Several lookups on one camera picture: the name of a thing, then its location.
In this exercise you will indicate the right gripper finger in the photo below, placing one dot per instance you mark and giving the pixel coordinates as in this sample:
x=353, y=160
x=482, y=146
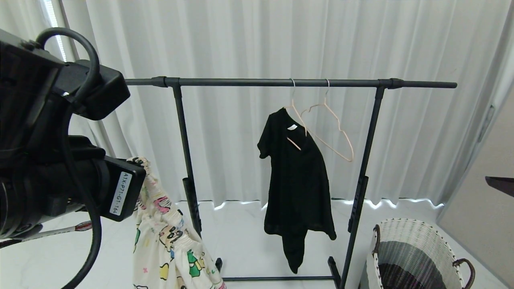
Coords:
x=502, y=184

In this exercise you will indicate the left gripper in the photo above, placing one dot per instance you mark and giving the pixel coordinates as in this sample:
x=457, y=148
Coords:
x=116, y=188

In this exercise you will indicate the cream printed garment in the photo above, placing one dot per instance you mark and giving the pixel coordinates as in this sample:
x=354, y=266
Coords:
x=168, y=249

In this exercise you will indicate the pink clothes hanger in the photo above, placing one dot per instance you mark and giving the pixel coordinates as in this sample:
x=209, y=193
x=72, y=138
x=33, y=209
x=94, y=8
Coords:
x=299, y=118
x=339, y=127

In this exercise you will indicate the black garment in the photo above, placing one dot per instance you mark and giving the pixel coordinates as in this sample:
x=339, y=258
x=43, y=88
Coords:
x=297, y=192

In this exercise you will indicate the white laundry basket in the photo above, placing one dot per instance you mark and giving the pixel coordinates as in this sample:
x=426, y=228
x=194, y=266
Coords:
x=413, y=237

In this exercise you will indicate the black clothes rack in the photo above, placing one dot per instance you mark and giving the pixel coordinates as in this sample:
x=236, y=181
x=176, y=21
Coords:
x=241, y=82

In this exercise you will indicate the white curtain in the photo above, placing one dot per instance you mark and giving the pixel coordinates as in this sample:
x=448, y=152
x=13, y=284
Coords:
x=241, y=40

